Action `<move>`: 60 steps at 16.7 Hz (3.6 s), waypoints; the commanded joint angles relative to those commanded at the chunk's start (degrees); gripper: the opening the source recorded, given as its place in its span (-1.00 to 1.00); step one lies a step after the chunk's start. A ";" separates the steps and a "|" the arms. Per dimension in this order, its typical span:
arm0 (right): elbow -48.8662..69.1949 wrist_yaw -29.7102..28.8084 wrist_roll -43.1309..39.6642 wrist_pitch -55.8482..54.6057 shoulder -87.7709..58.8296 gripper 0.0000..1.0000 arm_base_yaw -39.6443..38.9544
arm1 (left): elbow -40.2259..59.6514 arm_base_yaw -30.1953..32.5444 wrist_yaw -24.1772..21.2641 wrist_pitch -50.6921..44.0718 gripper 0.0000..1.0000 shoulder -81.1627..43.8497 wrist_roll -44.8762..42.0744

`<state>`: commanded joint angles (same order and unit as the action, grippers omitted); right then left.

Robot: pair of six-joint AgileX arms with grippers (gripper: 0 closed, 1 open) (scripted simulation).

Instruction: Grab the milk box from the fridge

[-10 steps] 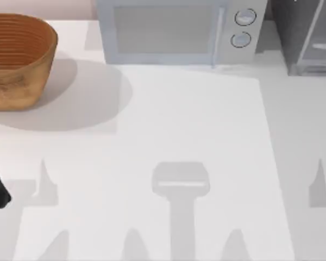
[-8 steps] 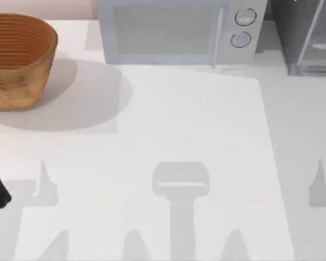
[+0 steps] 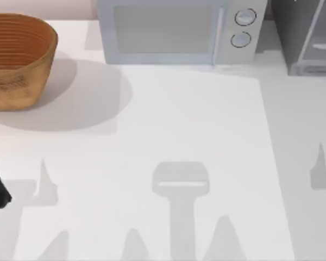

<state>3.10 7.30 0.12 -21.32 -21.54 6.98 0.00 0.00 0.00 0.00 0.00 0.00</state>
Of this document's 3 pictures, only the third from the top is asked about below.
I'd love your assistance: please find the microwave door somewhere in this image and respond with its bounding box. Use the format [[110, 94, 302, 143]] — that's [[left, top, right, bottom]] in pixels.
[[95, 0, 225, 66]]

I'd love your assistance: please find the round microwave knob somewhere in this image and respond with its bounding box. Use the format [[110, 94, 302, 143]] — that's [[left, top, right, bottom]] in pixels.
[[230, 30, 252, 49], [234, 8, 258, 27]]

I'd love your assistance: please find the pale microwave oven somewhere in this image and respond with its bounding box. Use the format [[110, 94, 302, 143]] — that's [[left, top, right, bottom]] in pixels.
[[94, 0, 268, 66]]

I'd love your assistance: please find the brown woven basket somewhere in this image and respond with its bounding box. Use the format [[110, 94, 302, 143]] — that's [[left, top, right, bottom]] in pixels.
[[0, 13, 59, 112]]

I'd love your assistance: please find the microwave door handle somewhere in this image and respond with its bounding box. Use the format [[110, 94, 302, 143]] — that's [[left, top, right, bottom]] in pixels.
[[212, 7, 224, 67]]

